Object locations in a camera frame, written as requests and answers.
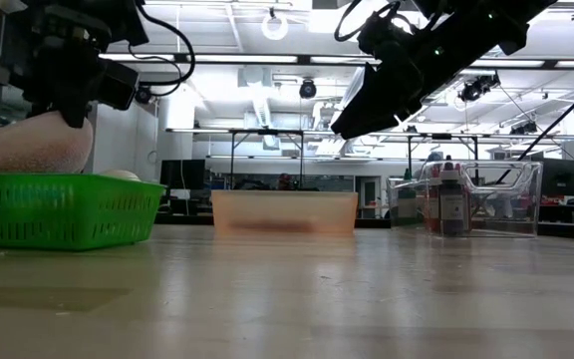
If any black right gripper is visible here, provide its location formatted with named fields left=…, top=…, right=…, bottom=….
left=330, top=14, right=467, bottom=141

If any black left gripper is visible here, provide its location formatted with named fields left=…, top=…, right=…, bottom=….
left=10, top=19, right=114, bottom=130

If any green plastic basket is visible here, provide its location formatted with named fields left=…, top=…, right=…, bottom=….
left=0, top=172, right=167, bottom=252

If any black ceiling spotlight cluster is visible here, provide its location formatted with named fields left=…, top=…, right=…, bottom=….
left=457, top=73, right=501, bottom=104

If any black computer monitor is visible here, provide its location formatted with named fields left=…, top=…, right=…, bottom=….
left=159, top=159, right=206, bottom=190
left=540, top=159, right=574, bottom=198

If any orange translucent plastic bin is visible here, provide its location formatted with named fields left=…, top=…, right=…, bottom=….
left=210, top=188, right=360, bottom=236

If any clear plastic bin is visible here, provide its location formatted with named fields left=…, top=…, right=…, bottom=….
left=386, top=160, right=544, bottom=238

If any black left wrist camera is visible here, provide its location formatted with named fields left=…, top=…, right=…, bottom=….
left=98, top=59, right=140, bottom=112

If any black round hanging camera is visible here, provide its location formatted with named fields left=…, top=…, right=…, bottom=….
left=299, top=78, right=318, bottom=100

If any white ring ceiling lamp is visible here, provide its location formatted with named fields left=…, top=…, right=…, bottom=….
left=260, top=12, right=290, bottom=42

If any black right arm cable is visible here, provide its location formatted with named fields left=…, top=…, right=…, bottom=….
left=494, top=63, right=574, bottom=185

